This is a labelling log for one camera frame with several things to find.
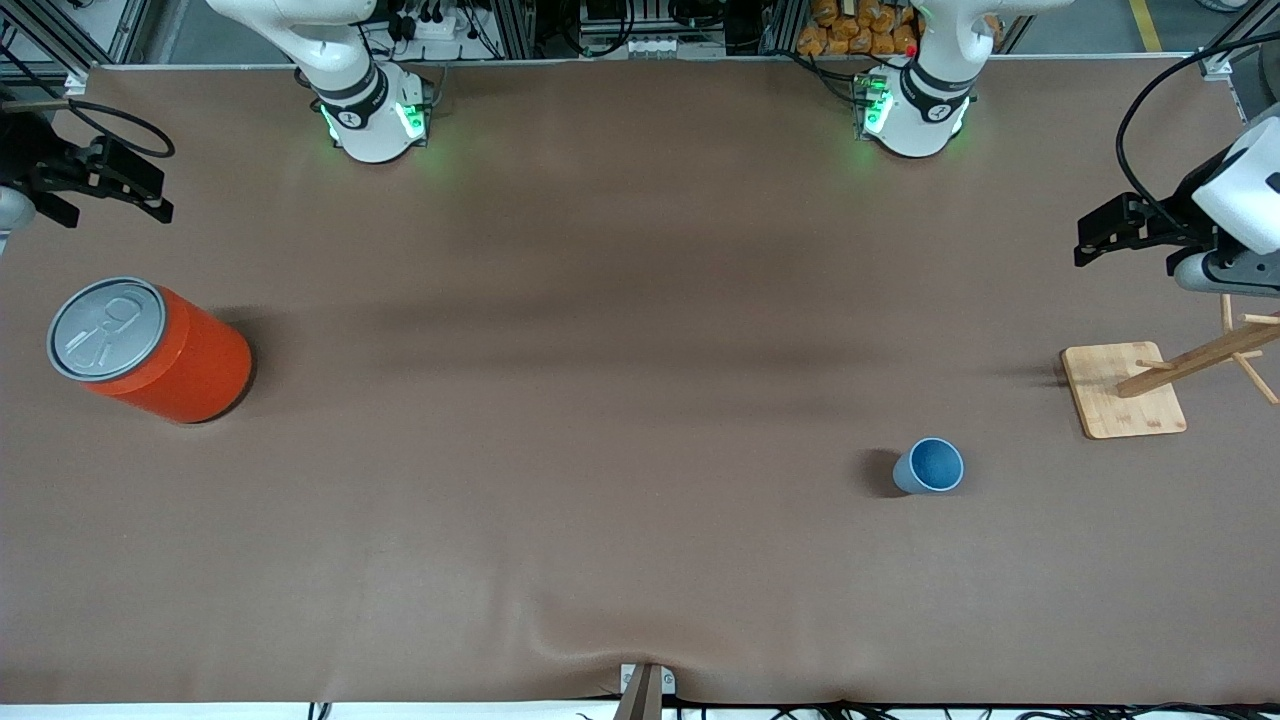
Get light blue plastic cup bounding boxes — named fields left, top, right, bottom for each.
left=893, top=437, right=965, bottom=497

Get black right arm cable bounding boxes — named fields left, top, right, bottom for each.
left=0, top=40, right=177, bottom=159

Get orange snack bags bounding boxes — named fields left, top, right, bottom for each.
left=797, top=0, right=919, bottom=57

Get wooden cup rack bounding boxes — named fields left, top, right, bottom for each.
left=1060, top=295, right=1280, bottom=441

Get orange can with silver lid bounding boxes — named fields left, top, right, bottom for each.
left=47, top=277, right=254, bottom=425

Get metal table edge bracket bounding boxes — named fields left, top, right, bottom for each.
left=618, top=662, right=677, bottom=720

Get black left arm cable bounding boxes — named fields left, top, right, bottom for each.
left=1116, top=30, right=1280, bottom=231

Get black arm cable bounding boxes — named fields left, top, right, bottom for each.
left=1116, top=30, right=1280, bottom=231
left=0, top=40, right=177, bottom=159

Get brown table mat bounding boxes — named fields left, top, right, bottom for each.
left=0, top=58, right=1280, bottom=706

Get white power strip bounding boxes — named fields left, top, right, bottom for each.
left=585, top=35, right=726, bottom=59

